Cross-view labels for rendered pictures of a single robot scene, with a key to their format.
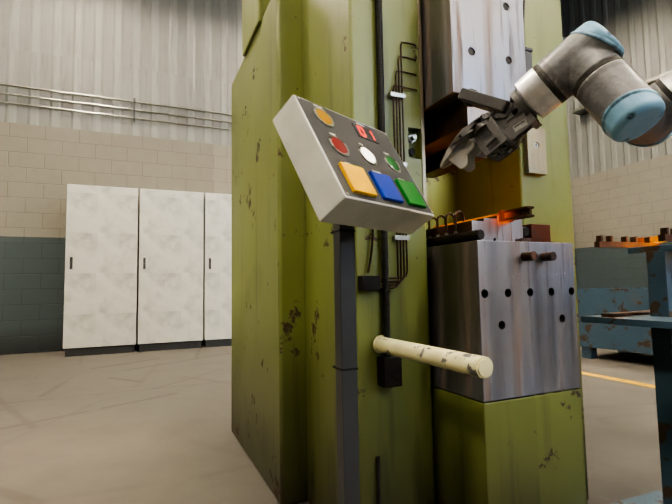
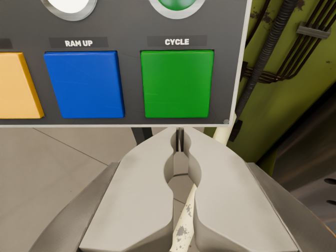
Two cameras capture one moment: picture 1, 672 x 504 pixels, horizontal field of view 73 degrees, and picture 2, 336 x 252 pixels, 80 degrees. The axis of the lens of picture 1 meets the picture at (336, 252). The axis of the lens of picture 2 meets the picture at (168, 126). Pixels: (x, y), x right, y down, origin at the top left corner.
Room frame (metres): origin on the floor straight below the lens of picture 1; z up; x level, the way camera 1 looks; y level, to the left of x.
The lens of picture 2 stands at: (0.95, -0.29, 1.18)
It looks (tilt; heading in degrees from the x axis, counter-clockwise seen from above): 59 degrees down; 52
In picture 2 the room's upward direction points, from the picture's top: 3 degrees counter-clockwise
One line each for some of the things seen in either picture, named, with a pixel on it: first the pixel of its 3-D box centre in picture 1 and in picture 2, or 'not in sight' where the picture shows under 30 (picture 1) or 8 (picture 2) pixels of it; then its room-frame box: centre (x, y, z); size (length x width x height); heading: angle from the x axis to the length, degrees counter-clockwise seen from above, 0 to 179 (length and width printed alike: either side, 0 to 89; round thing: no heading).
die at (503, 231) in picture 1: (454, 236); not in sight; (1.56, -0.41, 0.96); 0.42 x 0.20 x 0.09; 24
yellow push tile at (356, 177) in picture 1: (356, 181); (3, 86); (0.91, -0.04, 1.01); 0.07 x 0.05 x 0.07; 139
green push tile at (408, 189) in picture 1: (409, 194); (176, 85); (1.06, -0.18, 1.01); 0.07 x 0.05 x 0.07; 139
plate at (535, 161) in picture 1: (535, 151); not in sight; (1.61, -0.73, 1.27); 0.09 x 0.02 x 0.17; 114
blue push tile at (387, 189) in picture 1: (385, 188); (88, 86); (0.98, -0.11, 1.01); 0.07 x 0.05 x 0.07; 139
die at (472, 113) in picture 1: (450, 135); not in sight; (1.56, -0.41, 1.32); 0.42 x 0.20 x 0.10; 24
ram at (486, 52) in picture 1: (457, 69); not in sight; (1.58, -0.45, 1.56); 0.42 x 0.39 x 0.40; 24
